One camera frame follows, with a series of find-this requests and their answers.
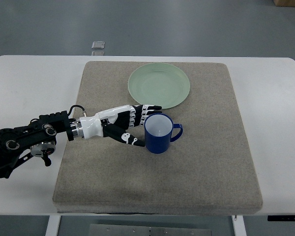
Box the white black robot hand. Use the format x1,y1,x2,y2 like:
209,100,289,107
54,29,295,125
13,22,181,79
71,105,162,147

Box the blue mug white inside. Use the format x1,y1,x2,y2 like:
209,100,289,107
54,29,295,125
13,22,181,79
144,113,183,154

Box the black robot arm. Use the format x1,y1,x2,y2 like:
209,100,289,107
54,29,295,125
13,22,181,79
0,105,87,178

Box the light green plate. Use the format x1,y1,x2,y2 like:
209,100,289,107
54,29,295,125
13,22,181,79
128,62,190,109

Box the square floor socket cover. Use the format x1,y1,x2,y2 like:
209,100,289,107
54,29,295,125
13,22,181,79
91,41,105,49

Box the beige fabric mat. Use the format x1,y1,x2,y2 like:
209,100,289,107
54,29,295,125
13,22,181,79
53,62,263,215

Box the white left table leg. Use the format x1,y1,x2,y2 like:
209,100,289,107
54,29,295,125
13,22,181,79
45,215,61,236

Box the white table leg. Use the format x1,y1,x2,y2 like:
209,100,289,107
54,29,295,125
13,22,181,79
45,215,61,236
232,215,247,236

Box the white right table leg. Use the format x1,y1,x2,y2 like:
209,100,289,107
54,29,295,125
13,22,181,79
232,215,247,236

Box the black desk control panel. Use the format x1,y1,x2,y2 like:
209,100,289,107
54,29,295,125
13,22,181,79
267,215,295,222

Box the cardboard box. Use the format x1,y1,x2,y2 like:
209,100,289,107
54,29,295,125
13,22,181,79
273,0,295,7

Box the grey metal base plate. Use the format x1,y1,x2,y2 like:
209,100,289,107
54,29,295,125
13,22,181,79
88,224,212,236

